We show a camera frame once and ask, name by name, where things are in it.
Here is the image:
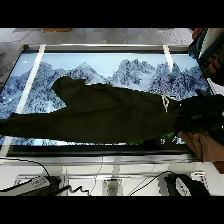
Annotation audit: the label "black garment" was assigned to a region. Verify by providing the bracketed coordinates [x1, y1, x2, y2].
[174, 89, 224, 146]

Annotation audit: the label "black pants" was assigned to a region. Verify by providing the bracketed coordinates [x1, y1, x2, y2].
[0, 75, 183, 145]

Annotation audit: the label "brown garment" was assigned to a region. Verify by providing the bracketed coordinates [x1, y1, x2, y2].
[176, 129, 224, 165]

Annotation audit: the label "black cable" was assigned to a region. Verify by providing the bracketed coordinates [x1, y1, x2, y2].
[128, 170, 176, 197]
[0, 156, 51, 178]
[49, 184, 92, 197]

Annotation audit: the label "heap of clothes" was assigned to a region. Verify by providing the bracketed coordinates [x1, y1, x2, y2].
[187, 27, 224, 88]

